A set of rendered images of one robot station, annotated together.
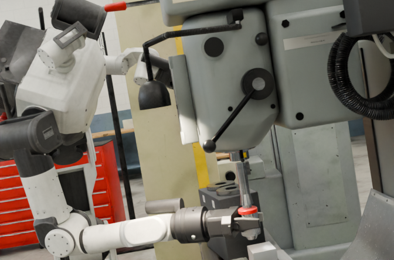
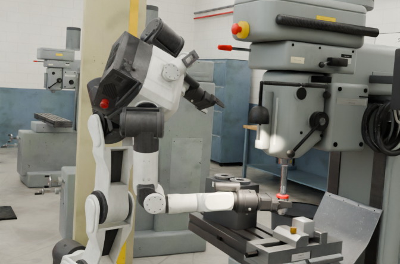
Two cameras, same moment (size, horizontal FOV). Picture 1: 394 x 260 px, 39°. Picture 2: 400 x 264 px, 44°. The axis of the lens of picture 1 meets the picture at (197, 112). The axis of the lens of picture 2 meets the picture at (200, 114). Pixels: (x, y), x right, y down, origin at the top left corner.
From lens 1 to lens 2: 1.03 m
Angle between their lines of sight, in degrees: 25
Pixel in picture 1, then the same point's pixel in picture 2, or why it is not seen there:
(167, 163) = not seen: hidden behind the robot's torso
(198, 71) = (288, 106)
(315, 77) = (346, 123)
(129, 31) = (93, 37)
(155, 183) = (88, 165)
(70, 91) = (174, 96)
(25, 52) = (143, 60)
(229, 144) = not seen: hidden behind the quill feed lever
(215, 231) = (265, 207)
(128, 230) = (208, 200)
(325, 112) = (346, 144)
